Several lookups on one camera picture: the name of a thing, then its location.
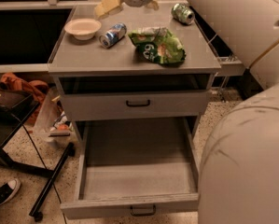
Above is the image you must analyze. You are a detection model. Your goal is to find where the open grey middle drawer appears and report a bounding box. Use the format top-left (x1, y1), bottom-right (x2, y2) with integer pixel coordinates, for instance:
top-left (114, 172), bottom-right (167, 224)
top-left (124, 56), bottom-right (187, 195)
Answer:
top-left (61, 118), bottom-right (199, 219)

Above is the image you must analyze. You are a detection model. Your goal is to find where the green soda can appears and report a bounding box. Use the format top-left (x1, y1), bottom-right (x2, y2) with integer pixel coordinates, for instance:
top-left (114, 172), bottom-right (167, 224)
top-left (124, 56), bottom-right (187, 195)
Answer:
top-left (171, 3), bottom-right (195, 25)

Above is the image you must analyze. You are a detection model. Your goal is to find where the clear plastic bag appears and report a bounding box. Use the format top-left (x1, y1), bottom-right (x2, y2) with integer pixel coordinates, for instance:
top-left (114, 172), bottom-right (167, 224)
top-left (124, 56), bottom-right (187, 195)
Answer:
top-left (34, 87), bottom-right (75, 147)

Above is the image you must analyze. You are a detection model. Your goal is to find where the green chip bag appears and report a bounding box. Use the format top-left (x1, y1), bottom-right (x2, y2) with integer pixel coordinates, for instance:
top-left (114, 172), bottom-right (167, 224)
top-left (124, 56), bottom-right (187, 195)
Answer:
top-left (128, 27), bottom-right (186, 64)

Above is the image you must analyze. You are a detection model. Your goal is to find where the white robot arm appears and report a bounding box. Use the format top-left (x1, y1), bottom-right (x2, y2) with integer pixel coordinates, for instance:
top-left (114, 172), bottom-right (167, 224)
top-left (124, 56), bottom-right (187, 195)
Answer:
top-left (188, 0), bottom-right (279, 224)

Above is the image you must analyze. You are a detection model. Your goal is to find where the blue silver redbull can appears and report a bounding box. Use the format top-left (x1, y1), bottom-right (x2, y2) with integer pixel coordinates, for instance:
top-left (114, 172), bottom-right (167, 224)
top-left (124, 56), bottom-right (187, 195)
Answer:
top-left (99, 22), bottom-right (127, 49)

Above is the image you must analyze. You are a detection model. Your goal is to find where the black middle drawer handle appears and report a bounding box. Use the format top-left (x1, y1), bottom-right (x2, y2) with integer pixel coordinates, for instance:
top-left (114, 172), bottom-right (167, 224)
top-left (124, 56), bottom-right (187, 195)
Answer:
top-left (130, 205), bottom-right (157, 217)

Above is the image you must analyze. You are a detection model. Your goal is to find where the orange cloth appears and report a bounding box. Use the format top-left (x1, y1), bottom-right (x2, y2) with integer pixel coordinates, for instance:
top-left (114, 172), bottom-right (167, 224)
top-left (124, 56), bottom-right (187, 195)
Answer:
top-left (0, 73), bottom-right (49, 124)

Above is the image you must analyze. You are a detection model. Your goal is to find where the grey drawer cabinet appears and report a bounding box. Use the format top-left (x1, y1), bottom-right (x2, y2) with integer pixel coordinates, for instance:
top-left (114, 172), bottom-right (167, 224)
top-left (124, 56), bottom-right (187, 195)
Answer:
top-left (49, 4), bottom-right (220, 133)

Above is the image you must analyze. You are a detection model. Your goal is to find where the white paper bowl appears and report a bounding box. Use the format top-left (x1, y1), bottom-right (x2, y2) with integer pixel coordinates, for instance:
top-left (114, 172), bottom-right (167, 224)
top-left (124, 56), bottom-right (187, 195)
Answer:
top-left (64, 19), bottom-right (102, 40)

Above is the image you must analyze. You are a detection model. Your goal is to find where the black rolling stand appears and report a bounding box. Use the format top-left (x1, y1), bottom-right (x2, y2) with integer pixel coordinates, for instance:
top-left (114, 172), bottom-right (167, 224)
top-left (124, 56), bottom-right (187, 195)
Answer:
top-left (0, 86), bottom-right (77, 223)

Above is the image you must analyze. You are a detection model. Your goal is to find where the closed grey top drawer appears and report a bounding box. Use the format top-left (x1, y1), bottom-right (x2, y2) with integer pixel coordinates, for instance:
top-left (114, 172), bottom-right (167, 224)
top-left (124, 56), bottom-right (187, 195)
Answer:
top-left (61, 91), bottom-right (209, 121)

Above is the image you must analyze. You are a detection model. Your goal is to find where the black top drawer handle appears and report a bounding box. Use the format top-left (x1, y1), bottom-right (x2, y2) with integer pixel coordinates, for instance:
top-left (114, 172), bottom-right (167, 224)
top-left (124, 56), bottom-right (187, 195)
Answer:
top-left (125, 99), bottom-right (151, 107)

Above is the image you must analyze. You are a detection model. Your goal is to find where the black drawer handle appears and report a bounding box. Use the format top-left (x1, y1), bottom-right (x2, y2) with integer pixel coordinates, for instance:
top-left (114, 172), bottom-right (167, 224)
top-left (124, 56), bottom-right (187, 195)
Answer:
top-left (125, 99), bottom-right (151, 107)
top-left (130, 205), bottom-right (157, 217)

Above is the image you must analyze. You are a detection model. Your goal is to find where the black cable on floor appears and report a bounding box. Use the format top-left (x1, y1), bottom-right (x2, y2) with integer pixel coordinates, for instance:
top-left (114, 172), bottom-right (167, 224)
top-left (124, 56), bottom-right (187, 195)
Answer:
top-left (21, 121), bottom-right (68, 224)

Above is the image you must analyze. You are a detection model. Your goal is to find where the black sneaker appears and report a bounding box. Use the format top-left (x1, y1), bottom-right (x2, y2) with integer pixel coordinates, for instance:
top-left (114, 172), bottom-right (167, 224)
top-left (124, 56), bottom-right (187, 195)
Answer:
top-left (0, 178), bottom-right (21, 206)

